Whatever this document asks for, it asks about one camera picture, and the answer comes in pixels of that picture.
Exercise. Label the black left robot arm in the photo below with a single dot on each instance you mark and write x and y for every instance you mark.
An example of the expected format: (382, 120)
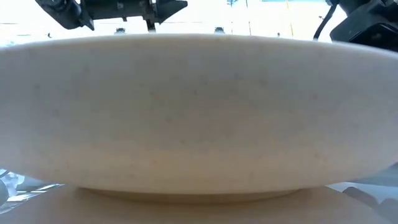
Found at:
(63, 12)

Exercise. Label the beige plate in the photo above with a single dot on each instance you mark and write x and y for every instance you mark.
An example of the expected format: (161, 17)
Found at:
(199, 115)

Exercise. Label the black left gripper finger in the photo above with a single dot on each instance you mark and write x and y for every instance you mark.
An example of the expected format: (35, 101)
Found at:
(169, 8)

